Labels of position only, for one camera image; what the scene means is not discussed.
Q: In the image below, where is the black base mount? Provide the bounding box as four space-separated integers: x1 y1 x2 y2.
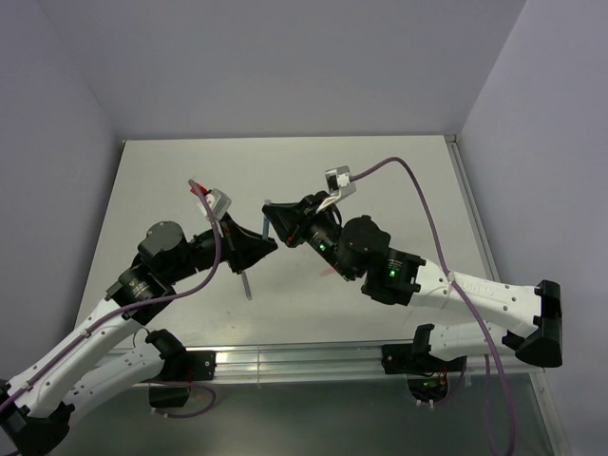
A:
183 351 217 382
380 344 418 375

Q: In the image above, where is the aluminium rail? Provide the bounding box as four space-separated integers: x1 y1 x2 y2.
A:
180 339 545 386

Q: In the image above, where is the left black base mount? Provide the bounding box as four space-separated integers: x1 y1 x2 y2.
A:
183 351 217 382

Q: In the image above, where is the blue pen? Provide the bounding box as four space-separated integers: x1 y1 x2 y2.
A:
262 216 270 239

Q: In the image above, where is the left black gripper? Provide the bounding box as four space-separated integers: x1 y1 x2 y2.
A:
163 209 276 283

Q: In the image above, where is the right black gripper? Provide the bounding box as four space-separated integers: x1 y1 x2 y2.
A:
259 194 353 283

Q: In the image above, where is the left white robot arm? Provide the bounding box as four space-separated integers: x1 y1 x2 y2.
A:
1 215 277 455

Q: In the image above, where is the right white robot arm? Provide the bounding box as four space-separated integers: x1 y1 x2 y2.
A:
262 192 562 371

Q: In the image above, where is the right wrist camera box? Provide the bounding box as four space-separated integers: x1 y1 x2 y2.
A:
324 165 356 200

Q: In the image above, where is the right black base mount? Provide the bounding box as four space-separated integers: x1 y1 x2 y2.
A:
380 344 418 375

